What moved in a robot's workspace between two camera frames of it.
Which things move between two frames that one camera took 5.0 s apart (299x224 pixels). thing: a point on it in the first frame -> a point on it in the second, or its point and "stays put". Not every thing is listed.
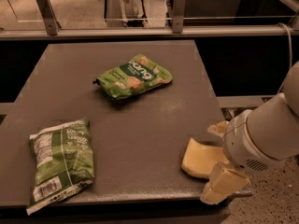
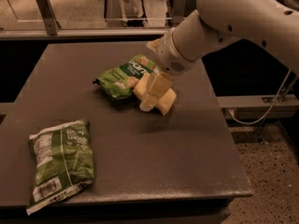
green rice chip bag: x=135 y=75 stays put
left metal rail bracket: x=48 y=12 stays put
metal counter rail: x=149 y=34 stays put
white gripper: x=237 y=143 -> x=168 y=56
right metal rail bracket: x=179 y=8 stays put
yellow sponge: x=200 y=160 -> x=163 y=102
